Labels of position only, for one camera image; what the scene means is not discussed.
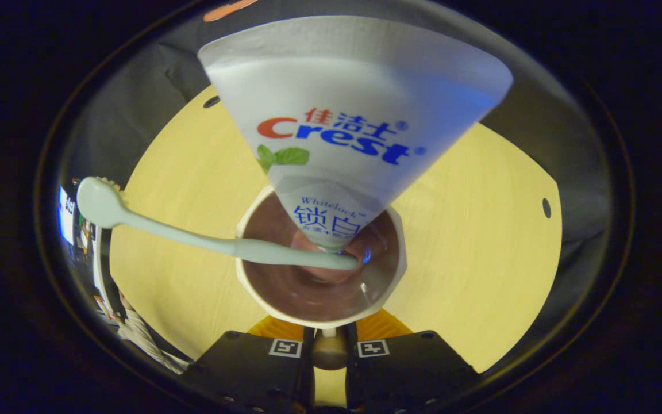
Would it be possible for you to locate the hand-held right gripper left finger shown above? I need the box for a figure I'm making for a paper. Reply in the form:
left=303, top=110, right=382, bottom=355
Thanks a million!
left=183, top=315, right=315, bottom=414

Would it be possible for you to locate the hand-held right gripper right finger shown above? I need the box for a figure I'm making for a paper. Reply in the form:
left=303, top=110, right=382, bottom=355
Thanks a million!
left=345, top=309, right=479, bottom=414

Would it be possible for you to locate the beige cup with handle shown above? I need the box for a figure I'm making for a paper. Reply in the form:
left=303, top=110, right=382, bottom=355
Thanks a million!
left=234, top=184, right=409, bottom=371

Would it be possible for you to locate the pale green toothbrush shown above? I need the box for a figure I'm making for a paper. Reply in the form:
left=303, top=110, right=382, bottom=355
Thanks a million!
left=76, top=176, right=360, bottom=272

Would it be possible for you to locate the white toothpaste tube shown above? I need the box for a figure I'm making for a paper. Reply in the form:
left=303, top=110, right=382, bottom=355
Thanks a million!
left=198, top=16, right=514, bottom=254

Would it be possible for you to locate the wooden desktop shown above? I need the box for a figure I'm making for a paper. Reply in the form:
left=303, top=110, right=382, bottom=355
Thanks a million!
left=109, top=85, right=564, bottom=409

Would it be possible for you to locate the black backdrop cloth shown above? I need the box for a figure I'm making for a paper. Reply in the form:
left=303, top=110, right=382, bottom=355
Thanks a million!
left=55, top=0, right=613, bottom=277

